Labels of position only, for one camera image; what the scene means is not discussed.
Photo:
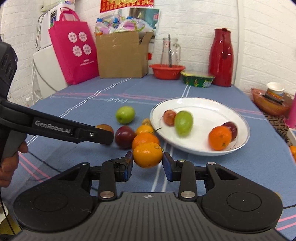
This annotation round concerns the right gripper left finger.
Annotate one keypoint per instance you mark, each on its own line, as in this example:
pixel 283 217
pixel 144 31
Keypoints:
pixel 112 171

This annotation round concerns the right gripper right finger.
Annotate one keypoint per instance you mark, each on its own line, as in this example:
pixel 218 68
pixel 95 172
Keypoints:
pixel 184 173

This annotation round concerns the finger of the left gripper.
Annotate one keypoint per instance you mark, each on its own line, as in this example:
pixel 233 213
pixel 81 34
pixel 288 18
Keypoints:
pixel 94 135

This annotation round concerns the red-yellow peach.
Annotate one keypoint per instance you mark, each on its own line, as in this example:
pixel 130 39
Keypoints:
pixel 105 127

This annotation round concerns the orange tangerine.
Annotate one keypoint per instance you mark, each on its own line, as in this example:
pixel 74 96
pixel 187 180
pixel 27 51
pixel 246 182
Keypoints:
pixel 147 155

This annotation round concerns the dark red plum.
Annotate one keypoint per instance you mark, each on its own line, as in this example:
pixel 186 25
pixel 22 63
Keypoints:
pixel 124 137

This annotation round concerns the large orange with stem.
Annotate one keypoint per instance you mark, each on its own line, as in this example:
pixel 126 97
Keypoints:
pixel 144 138

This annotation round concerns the yellow-orange citrus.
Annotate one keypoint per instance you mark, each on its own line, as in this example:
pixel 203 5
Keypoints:
pixel 144 129

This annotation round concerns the brown kiwi fruit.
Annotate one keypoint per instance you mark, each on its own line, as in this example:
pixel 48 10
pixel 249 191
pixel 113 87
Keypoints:
pixel 146 122

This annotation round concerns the person's left hand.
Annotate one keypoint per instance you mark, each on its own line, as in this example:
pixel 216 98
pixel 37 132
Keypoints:
pixel 10 164

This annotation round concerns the green apple on table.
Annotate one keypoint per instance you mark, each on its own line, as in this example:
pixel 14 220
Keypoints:
pixel 125 115

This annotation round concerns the orange on plate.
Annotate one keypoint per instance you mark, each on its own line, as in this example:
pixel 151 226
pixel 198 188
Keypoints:
pixel 219 138

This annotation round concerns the green mango-shaped fruit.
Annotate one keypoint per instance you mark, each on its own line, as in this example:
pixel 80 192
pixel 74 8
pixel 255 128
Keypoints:
pixel 183 123

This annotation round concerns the white appliance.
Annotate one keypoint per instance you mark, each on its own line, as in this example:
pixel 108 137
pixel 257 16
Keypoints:
pixel 45 64

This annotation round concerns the red peach on plate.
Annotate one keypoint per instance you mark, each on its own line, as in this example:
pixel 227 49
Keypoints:
pixel 169 117

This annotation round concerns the white round plate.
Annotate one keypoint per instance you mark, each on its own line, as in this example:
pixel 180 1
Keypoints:
pixel 207 114

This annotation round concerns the dark plum on plate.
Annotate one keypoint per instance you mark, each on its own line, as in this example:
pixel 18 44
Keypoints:
pixel 233 128

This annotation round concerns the pink shopping bag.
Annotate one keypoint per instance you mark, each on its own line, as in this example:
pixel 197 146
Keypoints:
pixel 74 47

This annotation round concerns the cardboard box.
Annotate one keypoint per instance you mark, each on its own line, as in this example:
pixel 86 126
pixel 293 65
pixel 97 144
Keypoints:
pixel 123 54

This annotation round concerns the green foil bowl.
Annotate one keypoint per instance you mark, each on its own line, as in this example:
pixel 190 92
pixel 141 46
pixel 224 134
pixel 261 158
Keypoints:
pixel 197 79

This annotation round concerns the red plastic basket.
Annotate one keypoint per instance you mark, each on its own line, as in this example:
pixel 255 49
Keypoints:
pixel 165 72

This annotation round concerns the amber glass bowl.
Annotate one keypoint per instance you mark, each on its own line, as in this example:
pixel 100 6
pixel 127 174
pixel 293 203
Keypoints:
pixel 269 106

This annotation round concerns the orange on side table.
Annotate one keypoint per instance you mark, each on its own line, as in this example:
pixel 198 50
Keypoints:
pixel 293 152

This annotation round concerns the floral cloth in box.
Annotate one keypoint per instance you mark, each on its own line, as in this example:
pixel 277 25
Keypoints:
pixel 116 24

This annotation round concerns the glass pitcher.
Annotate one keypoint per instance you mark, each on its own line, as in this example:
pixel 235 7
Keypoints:
pixel 171 52

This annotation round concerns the red thermos jug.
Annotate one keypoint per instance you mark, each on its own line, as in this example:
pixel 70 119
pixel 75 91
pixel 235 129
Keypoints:
pixel 221 59

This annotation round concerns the pink thermos bottle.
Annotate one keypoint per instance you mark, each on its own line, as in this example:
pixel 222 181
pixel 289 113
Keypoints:
pixel 291 120

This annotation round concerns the white paper cup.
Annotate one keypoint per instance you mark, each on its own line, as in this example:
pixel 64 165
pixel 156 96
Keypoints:
pixel 275 88

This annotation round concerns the red fu wall poster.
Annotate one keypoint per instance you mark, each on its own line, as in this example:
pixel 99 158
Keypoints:
pixel 110 5

